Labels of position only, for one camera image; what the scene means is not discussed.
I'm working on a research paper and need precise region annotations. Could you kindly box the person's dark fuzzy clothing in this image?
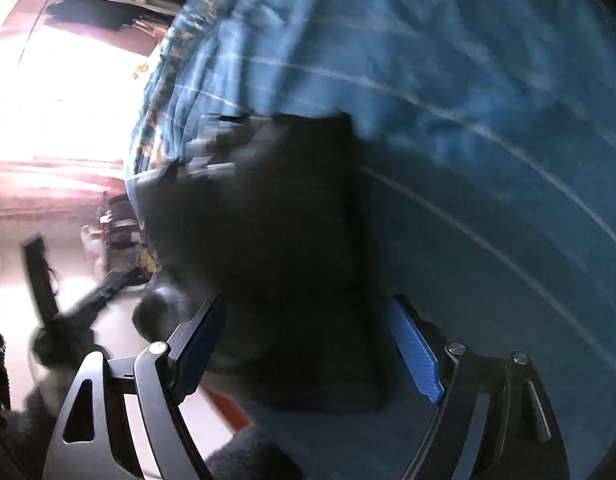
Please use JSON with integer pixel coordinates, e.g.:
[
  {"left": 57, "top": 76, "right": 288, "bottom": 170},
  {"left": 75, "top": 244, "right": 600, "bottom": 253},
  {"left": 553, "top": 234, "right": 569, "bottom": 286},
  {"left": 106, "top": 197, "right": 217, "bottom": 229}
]
[{"left": 205, "top": 422, "right": 309, "bottom": 480}]

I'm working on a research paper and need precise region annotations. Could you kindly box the black leather jacket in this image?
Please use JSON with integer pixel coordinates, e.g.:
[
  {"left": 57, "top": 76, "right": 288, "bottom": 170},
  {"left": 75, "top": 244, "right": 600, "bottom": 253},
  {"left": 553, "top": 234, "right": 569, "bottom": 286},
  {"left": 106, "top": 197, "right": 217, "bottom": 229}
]
[{"left": 132, "top": 112, "right": 403, "bottom": 413}]

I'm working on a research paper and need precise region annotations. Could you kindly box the bed with blue striped sheet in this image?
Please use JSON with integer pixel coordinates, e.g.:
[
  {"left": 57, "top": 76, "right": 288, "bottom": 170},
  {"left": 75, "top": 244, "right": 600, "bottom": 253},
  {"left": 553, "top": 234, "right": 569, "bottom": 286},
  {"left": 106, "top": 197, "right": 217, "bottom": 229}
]
[{"left": 123, "top": 0, "right": 616, "bottom": 480}]

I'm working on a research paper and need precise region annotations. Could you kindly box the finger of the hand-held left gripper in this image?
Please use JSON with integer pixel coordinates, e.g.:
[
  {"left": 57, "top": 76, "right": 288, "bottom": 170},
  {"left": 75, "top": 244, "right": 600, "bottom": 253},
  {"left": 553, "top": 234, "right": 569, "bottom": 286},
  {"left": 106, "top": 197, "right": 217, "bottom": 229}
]
[
  {"left": 19, "top": 234, "right": 60, "bottom": 322},
  {"left": 70, "top": 265, "right": 145, "bottom": 322}
]

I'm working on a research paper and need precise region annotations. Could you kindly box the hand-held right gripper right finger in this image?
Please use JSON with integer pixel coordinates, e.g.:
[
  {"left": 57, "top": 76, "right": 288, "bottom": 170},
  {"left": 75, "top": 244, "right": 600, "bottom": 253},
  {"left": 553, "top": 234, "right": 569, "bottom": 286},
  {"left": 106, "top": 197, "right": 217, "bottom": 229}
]
[{"left": 390, "top": 294, "right": 571, "bottom": 480}]

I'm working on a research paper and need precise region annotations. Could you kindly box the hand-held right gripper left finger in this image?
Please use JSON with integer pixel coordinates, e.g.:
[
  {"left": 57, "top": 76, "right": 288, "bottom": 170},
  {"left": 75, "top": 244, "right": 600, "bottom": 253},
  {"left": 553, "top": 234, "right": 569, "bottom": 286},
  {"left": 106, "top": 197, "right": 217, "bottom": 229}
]
[{"left": 42, "top": 292, "right": 229, "bottom": 480}]

